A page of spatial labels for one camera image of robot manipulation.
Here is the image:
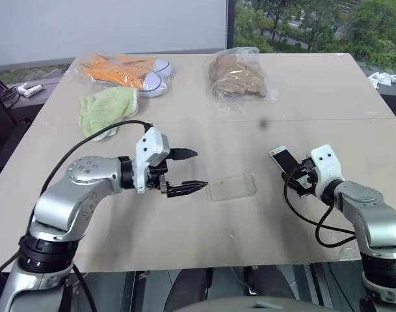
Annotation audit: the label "orange and white bagged items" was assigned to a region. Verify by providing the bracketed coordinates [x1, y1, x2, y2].
[77, 51, 176, 99]

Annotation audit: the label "brown items in plastic bag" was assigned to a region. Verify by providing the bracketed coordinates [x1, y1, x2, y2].
[204, 46, 280, 115]

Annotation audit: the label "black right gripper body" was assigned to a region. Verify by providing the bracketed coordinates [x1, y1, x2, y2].
[289, 157, 319, 198]

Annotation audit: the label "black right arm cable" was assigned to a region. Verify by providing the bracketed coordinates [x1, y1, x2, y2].
[283, 164, 358, 248]

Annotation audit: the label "white smartphone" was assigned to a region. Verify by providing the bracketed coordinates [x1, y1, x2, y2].
[270, 146, 300, 172]

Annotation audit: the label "black window frame post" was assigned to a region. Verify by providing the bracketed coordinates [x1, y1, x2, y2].
[226, 0, 237, 53]

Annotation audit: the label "folded brown cloth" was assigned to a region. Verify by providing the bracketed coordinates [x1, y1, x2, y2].
[209, 53, 269, 99]

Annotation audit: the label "white paper pieces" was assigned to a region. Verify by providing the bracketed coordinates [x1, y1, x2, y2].
[366, 70, 396, 89]

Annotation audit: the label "dark rounded shape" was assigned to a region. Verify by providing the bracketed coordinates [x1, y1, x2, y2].
[164, 267, 212, 312]

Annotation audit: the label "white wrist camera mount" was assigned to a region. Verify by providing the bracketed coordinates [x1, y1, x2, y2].
[134, 127, 170, 194]
[309, 144, 346, 200]

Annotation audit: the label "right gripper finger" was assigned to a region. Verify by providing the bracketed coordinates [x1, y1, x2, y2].
[280, 155, 305, 175]
[281, 173, 299, 192]

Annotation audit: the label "black chair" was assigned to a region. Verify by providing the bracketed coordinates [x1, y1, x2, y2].
[0, 72, 33, 190]

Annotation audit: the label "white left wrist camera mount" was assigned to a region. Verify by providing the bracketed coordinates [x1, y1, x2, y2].
[134, 127, 170, 194]

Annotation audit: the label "grey rounded robot body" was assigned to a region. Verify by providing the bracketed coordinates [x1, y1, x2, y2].
[174, 294, 326, 312]

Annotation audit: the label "thin black cord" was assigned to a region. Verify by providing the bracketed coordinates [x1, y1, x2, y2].
[1, 85, 21, 105]

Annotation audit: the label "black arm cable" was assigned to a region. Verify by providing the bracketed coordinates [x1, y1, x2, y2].
[40, 120, 154, 199]
[283, 164, 358, 248]

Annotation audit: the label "clear plastic phone case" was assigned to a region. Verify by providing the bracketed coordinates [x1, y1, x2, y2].
[207, 172, 258, 203]

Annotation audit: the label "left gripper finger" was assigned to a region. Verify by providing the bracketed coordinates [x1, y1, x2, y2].
[166, 180, 209, 200]
[166, 147, 199, 161]

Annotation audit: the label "green terry towel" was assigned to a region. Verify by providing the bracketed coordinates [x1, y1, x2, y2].
[77, 86, 141, 142]

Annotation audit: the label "orange shoe with white toe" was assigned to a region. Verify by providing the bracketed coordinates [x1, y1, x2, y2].
[82, 64, 170, 98]
[86, 53, 175, 79]

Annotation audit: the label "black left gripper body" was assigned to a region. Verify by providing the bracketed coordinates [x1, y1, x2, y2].
[145, 157, 170, 196]

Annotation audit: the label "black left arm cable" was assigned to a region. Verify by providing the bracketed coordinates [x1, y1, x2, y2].
[40, 120, 154, 199]

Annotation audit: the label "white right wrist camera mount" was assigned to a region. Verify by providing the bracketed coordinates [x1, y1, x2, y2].
[309, 144, 346, 200]

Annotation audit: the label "white power strip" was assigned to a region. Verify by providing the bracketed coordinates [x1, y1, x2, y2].
[16, 83, 44, 99]

